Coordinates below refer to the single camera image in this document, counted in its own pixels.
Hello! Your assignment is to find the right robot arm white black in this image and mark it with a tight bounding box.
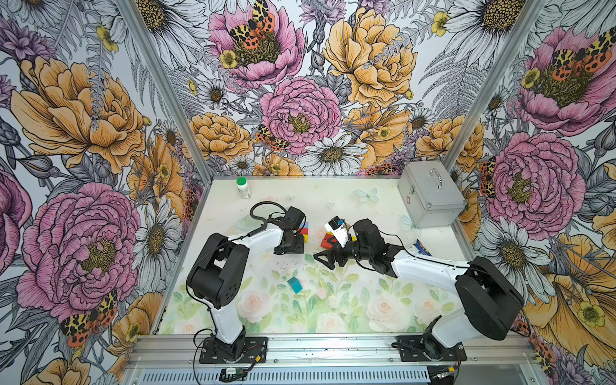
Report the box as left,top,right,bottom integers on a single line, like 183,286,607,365
314,218,523,361

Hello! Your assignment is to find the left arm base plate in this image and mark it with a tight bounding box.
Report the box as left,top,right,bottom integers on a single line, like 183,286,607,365
198,337,269,364

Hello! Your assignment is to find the teal block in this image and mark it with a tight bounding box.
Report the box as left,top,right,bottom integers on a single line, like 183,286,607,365
287,277,303,294

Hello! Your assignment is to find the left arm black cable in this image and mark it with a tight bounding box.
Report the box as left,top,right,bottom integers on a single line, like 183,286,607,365
249,201,290,237

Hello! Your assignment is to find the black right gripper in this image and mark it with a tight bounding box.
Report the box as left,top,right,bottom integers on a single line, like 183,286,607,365
313,236,373,270

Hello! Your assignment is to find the silver metal first-aid case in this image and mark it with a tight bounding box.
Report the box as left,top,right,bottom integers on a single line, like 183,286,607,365
398,160,466,229

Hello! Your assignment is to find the small circuit board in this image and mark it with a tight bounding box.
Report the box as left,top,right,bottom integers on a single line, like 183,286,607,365
218,367,245,383

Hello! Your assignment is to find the white bottle green cap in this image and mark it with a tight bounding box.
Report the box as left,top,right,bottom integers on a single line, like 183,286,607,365
236,176,251,199

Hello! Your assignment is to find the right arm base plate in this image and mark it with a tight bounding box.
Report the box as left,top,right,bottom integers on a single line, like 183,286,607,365
391,335,467,363

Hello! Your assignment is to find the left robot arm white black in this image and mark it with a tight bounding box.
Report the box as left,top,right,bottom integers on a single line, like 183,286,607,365
185,202,306,364

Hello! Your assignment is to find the aluminium front rail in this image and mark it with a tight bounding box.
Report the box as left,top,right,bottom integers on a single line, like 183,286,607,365
122,334,548,384

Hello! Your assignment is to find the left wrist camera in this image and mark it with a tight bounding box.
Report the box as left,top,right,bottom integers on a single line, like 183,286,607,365
280,206,306,232

